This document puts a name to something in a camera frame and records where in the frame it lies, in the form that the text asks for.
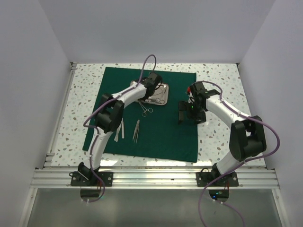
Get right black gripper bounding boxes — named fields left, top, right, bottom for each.
left=178, top=100, right=206, bottom=126

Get steel instrument tray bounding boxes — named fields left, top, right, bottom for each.
left=136, top=83, right=169, bottom=106

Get steel hemostat clamp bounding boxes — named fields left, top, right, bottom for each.
left=138, top=102, right=153, bottom=117

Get green surgical cloth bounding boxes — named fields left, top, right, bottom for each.
left=82, top=67, right=199, bottom=163

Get pointed steel tweezers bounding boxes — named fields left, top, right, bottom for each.
left=133, top=120, right=140, bottom=143

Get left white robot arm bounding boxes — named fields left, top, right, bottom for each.
left=70, top=72, right=162, bottom=186

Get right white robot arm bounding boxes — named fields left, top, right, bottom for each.
left=178, top=81, right=267, bottom=186

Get steel surgical scissors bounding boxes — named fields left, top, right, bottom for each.
left=151, top=90, right=165, bottom=105

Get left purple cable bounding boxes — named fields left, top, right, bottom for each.
left=82, top=54, right=157, bottom=204

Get purple cable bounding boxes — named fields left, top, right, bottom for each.
left=82, top=54, right=157, bottom=204
left=191, top=81, right=282, bottom=227

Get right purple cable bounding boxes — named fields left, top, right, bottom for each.
left=191, top=81, right=282, bottom=227

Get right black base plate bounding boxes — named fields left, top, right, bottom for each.
left=196, top=172, right=239, bottom=187

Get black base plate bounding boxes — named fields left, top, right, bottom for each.
left=196, top=172, right=239, bottom=187
left=69, top=171, right=113, bottom=187

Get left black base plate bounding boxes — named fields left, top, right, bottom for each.
left=69, top=171, right=113, bottom=187

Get aluminium mounting rail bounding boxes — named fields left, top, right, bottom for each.
left=30, top=167, right=279, bottom=189

